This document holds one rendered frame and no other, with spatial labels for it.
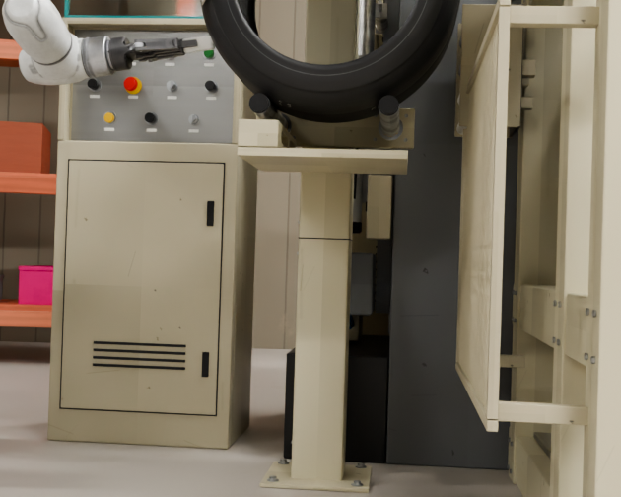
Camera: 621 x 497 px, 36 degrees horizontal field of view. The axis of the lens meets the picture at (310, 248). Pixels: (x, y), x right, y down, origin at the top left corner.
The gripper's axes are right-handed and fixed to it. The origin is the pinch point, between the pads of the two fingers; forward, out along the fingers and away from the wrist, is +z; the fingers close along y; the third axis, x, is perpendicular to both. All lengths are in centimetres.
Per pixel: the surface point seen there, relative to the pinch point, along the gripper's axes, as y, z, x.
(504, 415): -59, 55, 80
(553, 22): -58, 69, 18
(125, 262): 63, -40, 46
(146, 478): 23, -28, 102
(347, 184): 27, 29, 33
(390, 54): -12.2, 43.0, 10.2
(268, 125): -9.9, 15.4, 21.9
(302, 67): -12.5, 24.1, 10.7
